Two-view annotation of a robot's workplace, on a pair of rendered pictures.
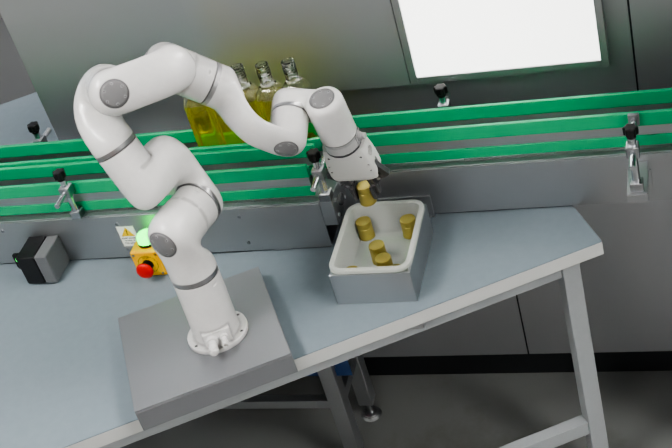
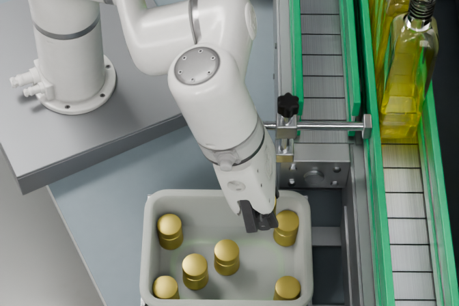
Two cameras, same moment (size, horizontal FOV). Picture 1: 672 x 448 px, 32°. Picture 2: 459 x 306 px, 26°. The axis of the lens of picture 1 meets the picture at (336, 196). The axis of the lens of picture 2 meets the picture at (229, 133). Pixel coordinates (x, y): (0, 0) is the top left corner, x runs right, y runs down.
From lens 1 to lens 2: 1.88 m
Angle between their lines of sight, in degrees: 50
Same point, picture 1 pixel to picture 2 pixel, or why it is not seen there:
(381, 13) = not seen: outside the picture
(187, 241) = not seen: outside the picture
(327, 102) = (184, 77)
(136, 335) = not seen: outside the picture
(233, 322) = (63, 91)
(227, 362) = (13, 104)
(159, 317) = not seen: hidden behind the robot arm
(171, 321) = (110, 21)
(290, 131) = (133, 39)
